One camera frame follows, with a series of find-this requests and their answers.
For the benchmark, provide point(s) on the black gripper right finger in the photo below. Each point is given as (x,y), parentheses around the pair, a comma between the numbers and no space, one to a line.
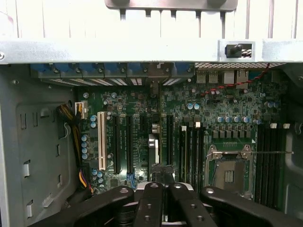
(194,210)

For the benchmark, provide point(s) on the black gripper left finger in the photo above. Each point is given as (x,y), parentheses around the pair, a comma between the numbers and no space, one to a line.
(151,208)

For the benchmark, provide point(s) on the CPU socket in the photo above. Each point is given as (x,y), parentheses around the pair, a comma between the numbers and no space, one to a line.
(229,175)

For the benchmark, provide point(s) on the black RAM slot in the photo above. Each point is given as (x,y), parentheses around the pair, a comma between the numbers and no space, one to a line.
(190,153)
(201,146)
(278,165)
(272,165)
(259,165)
(266,165)
(196,153)

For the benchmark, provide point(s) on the metal socket cover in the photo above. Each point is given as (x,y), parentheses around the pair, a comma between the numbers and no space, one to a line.
(230,155)

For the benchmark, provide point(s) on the long black expansion slot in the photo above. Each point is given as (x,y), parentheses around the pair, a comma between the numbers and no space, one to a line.
(116,144)
(129,144)
(169,139)

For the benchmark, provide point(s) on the short black expansion slot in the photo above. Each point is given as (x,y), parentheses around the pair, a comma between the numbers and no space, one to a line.
(143,124)

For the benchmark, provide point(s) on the white expansion slot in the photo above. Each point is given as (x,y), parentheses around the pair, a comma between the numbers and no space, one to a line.
(101,139)

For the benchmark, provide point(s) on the thin metal locking lever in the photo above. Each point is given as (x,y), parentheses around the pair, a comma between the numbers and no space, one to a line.
(272,153)

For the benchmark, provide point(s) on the green motherboard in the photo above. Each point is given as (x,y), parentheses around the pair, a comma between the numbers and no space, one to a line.
(132,104)

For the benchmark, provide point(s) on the white power connector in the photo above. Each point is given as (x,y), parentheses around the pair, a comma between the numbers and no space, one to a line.
(81,110)

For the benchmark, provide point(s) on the open grey PC case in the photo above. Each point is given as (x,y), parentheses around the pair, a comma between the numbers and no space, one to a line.
(118,50)

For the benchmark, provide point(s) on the grey parts rack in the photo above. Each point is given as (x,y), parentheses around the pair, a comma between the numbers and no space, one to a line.
(170,6)

